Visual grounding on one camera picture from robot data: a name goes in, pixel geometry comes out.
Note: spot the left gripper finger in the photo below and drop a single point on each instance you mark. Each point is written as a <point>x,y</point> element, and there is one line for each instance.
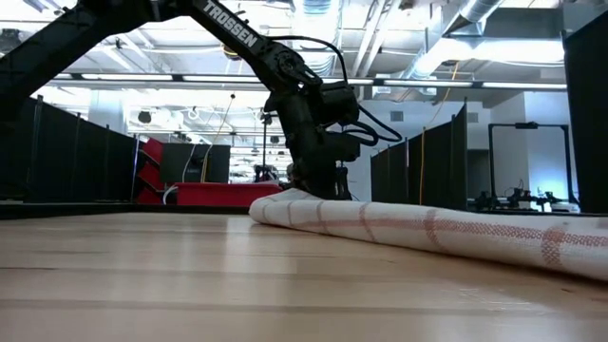
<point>304,180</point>
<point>327,180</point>

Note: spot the white red-checked towel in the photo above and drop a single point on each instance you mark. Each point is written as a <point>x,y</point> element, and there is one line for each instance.
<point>427,233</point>

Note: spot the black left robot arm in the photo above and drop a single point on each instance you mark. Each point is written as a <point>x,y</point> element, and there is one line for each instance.
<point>228,26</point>

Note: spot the ceiling light strip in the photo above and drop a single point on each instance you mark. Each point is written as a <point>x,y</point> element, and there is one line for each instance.
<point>62,75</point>
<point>218,78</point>
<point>427,83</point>
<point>522,84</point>
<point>128,76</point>
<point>363,81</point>

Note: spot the red plastic tote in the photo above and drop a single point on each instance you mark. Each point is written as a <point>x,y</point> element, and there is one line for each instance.
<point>223,195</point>

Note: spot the black box behind tote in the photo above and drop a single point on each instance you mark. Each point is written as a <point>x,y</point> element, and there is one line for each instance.
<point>218,164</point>

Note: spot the short black partition row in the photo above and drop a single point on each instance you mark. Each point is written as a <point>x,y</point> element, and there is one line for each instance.
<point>442,166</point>

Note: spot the stacked red bins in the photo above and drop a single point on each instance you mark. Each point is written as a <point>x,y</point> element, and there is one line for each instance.
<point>153,149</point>

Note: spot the round black ceiling device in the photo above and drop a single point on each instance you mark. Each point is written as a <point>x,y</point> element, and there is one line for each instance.
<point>144,116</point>

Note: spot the bright ceiling light panel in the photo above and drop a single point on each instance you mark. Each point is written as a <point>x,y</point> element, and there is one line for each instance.
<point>513,50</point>

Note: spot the long black partition row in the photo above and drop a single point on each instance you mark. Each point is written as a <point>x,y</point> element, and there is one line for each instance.
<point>71,161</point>

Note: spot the white round base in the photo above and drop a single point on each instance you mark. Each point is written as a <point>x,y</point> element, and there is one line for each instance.
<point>567,207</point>

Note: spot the tall black side panel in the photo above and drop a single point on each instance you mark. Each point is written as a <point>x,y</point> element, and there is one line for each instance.
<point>589,119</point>

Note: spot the thin black frame stand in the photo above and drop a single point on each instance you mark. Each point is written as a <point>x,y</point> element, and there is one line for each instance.
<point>264,138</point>

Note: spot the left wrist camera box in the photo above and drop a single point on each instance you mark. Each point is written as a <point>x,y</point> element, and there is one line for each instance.
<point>339,102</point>

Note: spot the grey wall vent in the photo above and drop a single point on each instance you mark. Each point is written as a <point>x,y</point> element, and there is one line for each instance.
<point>473,117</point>
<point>397,116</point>

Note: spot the ribbed silver ceiling duct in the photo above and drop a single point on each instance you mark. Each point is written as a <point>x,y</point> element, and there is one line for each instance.
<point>316,19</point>

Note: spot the wide black frame stand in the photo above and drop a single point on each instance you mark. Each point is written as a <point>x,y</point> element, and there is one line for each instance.
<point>527,125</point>

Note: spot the smooth silver ceiling duct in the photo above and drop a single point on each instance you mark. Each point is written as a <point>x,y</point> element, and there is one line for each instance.
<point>475,9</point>

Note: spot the black aluminium table frame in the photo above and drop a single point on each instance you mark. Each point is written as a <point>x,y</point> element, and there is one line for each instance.
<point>95,209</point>

